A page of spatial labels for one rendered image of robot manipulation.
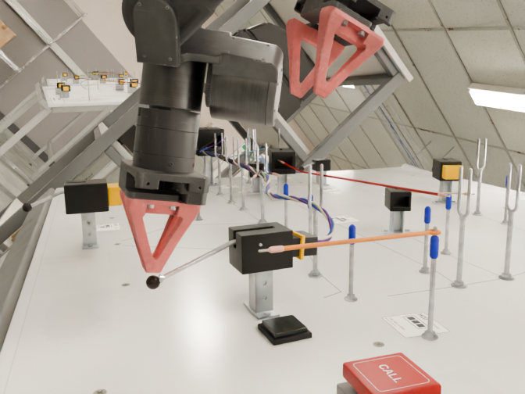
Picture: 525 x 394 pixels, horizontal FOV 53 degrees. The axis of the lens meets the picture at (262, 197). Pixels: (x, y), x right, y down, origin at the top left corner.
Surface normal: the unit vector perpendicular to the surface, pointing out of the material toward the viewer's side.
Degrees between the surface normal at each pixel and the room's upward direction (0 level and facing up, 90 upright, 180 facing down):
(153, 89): 114
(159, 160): 98
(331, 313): 50
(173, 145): 85
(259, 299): 87
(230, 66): 129
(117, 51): 90
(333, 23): 106
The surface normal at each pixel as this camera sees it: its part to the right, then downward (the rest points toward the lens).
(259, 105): -0.14, 0.48
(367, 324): -0.01, -0.98
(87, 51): 0.39, 0.27
